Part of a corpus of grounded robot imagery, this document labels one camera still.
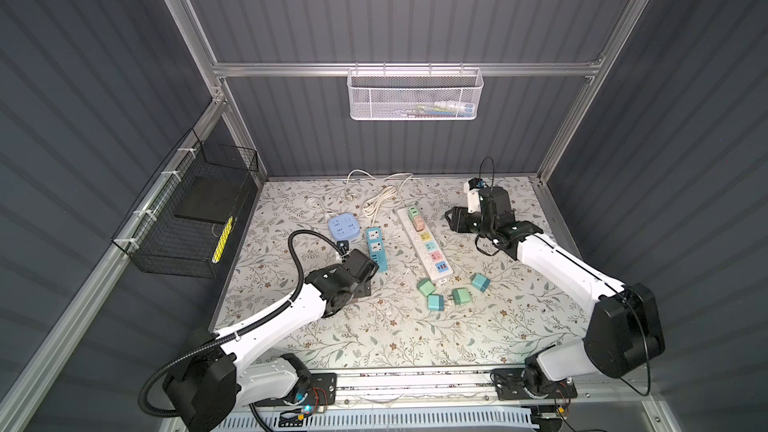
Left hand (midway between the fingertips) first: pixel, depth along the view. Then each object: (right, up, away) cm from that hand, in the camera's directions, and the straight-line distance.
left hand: (353, 282), depth 83 cm
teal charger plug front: (+24, -7, +3) cm, 25 cm away
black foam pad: (-36, +24, -6) cm, 44 cm away
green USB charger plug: (+19, +19, +18) cm, 32 cm away
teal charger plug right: (+38, -2, +7) cm, 39 cm away
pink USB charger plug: (+20, +16, +15) cm, 30 cm away
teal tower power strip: (+6, +8, +14) cm, 17 cm away
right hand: (+30, +18, +3) cm, 35 cm away
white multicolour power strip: (+23, +5, +13) cm, 27 cm away
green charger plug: (+22, -3, +6) cm, 23 cm away
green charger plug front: (+32, -5, +3) cm, 32 cm away
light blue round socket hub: (-5, +14, +19) cm, 24 cm away
